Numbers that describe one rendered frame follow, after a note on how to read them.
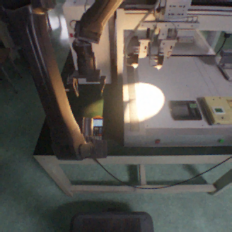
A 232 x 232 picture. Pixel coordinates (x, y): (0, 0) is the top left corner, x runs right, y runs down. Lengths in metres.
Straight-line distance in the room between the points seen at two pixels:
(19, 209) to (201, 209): 1.45
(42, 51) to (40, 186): 1.41
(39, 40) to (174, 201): 1.45
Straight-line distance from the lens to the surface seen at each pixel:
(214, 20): 1.00
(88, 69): 0.65
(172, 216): 1.55
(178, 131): 0.81
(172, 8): 0.79
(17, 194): 1.75
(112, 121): 0.93
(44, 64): 0.40
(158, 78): 1.05
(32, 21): 0.40
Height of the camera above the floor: 1.48
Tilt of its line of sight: 50 degrees down
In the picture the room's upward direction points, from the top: 1 degrees counter-clockwise
